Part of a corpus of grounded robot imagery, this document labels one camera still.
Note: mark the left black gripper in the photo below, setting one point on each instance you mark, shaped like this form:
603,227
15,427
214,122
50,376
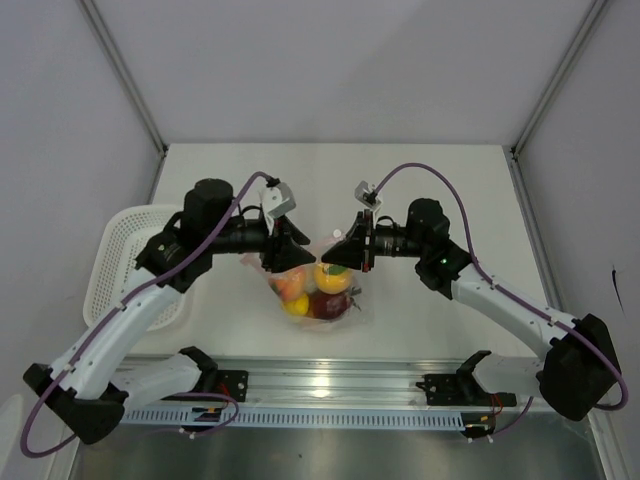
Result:
280,252

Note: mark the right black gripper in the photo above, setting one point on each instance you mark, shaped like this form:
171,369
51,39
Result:
352,252

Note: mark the pink orange toy peach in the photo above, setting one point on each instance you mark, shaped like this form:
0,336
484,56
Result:
289,285

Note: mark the clear zip top bag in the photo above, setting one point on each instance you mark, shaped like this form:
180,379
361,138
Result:
361,311

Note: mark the yellow toy pear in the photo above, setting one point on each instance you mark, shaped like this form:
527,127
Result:
298,307

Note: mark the red toy apple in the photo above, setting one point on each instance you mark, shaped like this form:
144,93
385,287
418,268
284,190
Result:
329,307

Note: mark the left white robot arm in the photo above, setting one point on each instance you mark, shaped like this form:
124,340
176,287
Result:
82,387

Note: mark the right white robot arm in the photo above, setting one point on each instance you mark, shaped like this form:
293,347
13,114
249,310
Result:
574,363

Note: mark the white perforated plastic basket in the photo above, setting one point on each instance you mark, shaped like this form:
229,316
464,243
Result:
125,236

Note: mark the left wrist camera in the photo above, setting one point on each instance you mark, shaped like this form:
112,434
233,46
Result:
276,201

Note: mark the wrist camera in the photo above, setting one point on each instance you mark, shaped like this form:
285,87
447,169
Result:
367,196
276,201

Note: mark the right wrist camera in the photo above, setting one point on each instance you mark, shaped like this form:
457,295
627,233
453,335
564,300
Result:
367,196

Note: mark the aluminium mounting rail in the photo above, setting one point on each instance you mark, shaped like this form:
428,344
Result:
335,383

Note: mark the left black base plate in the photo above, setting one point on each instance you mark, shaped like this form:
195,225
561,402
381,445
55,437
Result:
232,383

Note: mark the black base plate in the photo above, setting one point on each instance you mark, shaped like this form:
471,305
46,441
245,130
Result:
461,391
232,383

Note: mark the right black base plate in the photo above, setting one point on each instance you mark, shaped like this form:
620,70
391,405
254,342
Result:
461,391

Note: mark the white slotted cable duct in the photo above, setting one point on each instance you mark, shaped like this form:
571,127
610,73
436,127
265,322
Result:
367,419

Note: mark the right aluminium frame post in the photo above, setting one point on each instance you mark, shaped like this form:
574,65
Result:
586,29

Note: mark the aluminium frame post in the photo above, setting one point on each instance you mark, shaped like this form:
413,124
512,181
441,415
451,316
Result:
586,29
112,53

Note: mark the left aluminium frame post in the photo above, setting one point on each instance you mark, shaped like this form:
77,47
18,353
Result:
112,53

